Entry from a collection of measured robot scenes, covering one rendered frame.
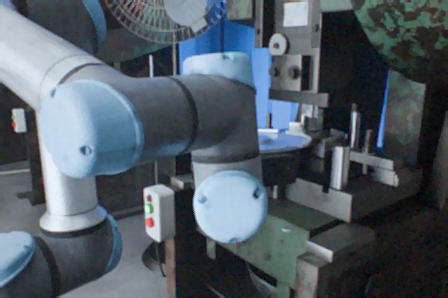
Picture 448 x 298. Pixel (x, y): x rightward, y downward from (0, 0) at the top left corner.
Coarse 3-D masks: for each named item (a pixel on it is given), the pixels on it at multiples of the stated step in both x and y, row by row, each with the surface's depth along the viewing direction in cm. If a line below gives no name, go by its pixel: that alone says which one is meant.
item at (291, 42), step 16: (288, 0) 92; (304, 0) 88; (288, 16) 92; (304, 16) 89; (288, 32) 93; (304, 32) 90; (272, 48) 96; (288, 48) 94; (304, 48) 90; (320, 48) 87; (336, 48) 90; (352, 48) 94; (272, 64) 95; (288, 64) 91; (304, 64) 88; (320, 64) 88; (336, 64) 91; (272, 80) 95; (288, 80) 91; (304, 80) 89; (320, 80) 89; (336, 80) 93
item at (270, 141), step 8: (264, 136) 87; (272, 136) 91; (280, 136) 91; (288, 136) 90; (296, 136) 90; (304, 136) 89; (264, 144) 81; (272, 144) 80; (280, 144) 80; (288, 144) 80; (296, 144) 80; (304, 144) 77; (264, 152) 72
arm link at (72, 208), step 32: (32, 0) 57; (64, 0) 60; (96, 0) 65; (64, 32) 61; (96, 32) 65; (64, 192) 67; (64, 224) 68; (96, 224) 70; (64, 256) 67; (96, 256) 71; (64, 288) 68
